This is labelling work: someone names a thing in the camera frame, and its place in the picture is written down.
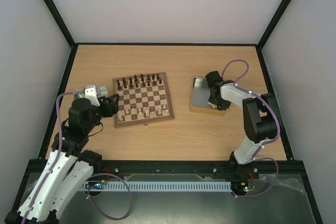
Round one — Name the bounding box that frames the gold metal tin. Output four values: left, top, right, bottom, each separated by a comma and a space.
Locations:
190, 77, 225, 116

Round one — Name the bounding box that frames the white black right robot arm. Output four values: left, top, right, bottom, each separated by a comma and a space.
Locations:
205, 71, 281, 178

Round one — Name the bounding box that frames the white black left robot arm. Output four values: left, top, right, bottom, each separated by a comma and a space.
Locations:
5, 94, 119, 223

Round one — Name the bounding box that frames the wooden chess board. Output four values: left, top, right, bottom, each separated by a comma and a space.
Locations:
112, 72, 174, 129

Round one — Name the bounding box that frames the silver tin lid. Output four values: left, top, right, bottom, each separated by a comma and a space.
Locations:
75, 84, 108, 97

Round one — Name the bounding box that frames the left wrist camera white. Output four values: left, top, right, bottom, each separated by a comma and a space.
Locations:
84, 84, 100, 106

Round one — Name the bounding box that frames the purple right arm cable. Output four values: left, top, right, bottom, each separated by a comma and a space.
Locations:
222, 60, 281, 198

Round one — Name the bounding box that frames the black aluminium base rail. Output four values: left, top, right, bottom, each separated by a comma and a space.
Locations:
24, 159, 308, 180

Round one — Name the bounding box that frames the light blue cable duct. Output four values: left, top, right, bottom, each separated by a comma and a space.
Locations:
79, 181, 232, 193

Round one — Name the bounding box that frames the black frame post left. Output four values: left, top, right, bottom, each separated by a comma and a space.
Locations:
43, 0, 76, 48

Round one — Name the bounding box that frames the black frame post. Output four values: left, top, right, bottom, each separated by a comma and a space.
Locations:
257, 0, 292, 50
43, 0, 76, 48

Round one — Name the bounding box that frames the black frame post right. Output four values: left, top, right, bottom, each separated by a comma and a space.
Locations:
257, 0, 292, 50

